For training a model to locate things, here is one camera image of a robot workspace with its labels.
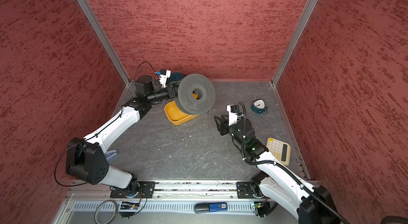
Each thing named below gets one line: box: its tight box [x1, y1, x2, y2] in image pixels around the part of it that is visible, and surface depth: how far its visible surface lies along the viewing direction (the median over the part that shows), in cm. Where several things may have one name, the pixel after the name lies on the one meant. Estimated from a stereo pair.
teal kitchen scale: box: [250, 98, 269, 116], surface depth 103 cm
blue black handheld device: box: [193, 201, 228, 214], surface depth 68 cm
